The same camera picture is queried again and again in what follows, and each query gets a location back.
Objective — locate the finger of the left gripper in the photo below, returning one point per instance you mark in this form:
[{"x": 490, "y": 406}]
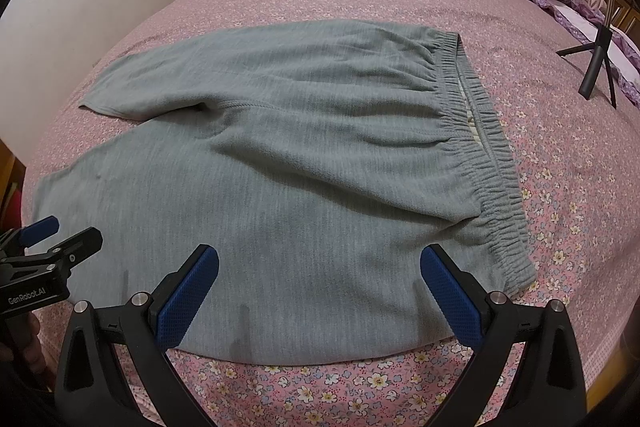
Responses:
[
  {"x": 72, "y": 251},
  {"x": 39, "y": 231}
]

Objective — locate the purple floral pillow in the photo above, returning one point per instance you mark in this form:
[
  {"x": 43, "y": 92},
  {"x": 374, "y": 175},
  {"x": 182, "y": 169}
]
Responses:
[{"x": 620, "y": 61}]

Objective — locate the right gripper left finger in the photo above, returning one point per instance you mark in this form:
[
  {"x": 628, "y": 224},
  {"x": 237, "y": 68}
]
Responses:
[{"x": 92, "y": 389}]

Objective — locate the grey knit pants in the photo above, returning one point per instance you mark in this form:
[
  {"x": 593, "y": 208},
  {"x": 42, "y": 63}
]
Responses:
[{"x": 318, "y": 159}]

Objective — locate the person left hand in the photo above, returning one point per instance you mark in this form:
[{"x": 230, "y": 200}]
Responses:
[{"x": 23, "y": 364}]

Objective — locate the wooden side cabinet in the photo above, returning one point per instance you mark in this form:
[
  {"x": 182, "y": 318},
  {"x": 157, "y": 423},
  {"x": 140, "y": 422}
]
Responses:
[{"x": 12, "y": 176}]

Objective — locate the black tripod stand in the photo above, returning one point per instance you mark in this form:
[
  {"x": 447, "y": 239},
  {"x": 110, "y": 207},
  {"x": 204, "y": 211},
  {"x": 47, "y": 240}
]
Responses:
[{"x": 599, "y": 57}]

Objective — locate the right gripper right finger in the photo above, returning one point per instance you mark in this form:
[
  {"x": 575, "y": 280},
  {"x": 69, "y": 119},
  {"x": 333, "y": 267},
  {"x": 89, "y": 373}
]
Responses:
[{"x": 548, "y": 388}]

